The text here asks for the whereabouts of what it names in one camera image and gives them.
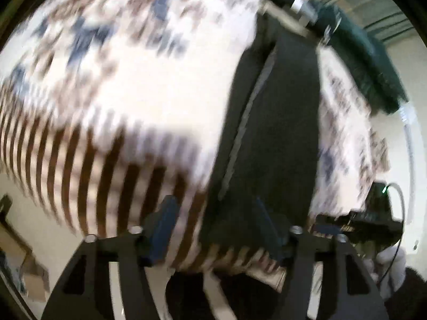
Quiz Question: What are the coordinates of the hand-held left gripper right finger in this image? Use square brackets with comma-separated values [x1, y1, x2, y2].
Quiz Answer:
[255, 197, 389, 320]

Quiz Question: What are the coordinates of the white headboard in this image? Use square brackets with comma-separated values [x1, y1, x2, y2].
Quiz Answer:
[398, 105, 422, 254]

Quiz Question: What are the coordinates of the folded teal blanket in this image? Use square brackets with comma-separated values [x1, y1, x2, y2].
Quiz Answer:
[314, 2, 409, 115]

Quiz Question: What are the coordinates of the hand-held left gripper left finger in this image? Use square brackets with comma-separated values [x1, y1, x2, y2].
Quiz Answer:
[40, 194, 182, 320]

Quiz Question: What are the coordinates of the person's right leg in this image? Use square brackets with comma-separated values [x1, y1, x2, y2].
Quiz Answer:
[213, 273, 287, 320]

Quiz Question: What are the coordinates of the black cable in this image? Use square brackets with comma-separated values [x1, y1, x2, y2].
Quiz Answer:
[377, 183, 406, 284]

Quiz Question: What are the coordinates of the brown cardboard box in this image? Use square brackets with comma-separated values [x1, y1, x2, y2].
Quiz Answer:
[0, 220, 50, 301]

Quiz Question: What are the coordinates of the person's left leg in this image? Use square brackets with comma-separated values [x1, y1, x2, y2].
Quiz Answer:
[165, 271, 214, 320]

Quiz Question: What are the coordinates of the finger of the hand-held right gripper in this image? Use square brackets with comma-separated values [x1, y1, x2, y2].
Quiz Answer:
[314, 213, 351, 238]

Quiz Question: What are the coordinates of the teal striped curtain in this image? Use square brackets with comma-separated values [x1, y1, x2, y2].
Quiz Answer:
[310, 0, 411, 44]

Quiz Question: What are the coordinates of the dark striped sweater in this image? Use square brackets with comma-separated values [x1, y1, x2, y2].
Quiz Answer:
[198, 17, 322, 250]

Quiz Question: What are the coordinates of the floral bedspread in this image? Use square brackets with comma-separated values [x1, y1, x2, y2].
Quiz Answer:
[0, 0, 391, 277]

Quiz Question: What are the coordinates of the person's leg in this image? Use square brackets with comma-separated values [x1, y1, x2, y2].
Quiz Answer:
[213, 273, 287, 320]
[165, 271, 214, 320]

